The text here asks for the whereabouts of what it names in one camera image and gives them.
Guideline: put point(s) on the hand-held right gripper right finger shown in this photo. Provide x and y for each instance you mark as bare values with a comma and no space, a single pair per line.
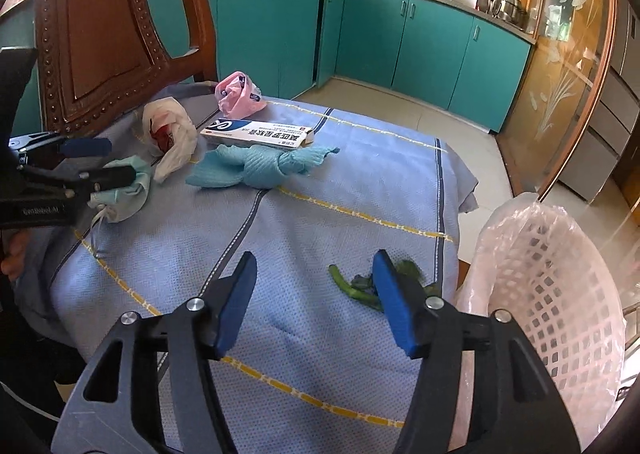
395,304

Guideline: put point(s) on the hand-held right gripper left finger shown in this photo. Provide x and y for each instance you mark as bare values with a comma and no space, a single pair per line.
235,314

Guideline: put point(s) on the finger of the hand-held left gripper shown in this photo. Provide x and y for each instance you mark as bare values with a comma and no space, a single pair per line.
117,178
87,148

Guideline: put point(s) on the pale blue face mask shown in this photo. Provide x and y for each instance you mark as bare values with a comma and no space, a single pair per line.
125,199

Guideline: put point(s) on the green vegetable leaf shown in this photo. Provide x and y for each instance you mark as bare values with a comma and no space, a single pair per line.
362,280

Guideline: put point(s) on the green vegetable stem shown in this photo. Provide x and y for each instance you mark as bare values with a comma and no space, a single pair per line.
350,289

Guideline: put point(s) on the white plastic bag red print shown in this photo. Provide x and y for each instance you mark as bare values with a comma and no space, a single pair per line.
175,144

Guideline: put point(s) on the teal knitted cloth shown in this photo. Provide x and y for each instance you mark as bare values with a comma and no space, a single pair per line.
235,167

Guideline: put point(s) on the white plastic waste basket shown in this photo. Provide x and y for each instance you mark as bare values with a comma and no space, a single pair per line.
475,409

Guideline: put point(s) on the white medicine box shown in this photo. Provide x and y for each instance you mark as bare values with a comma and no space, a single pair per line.
250,132

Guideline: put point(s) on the pink plastic bag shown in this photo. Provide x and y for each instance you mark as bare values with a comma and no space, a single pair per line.
235,94

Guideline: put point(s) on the person's left hand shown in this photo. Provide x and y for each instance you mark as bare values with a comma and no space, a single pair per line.
12,259

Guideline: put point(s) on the carved wooden chair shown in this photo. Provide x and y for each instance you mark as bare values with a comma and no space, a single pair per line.
100,34

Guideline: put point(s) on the blue checked cloth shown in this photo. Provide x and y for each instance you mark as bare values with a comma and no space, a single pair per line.
325,184

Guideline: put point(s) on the teal base cabinets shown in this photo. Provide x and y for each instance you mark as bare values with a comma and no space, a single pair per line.
425,44

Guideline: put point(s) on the grey refrigerator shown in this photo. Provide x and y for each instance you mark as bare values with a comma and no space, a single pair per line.
610,99

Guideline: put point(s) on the etched glass sliding door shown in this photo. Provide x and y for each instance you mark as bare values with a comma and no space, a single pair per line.
565,59

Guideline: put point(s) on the steel stockpot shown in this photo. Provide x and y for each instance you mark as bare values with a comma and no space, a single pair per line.
510,12

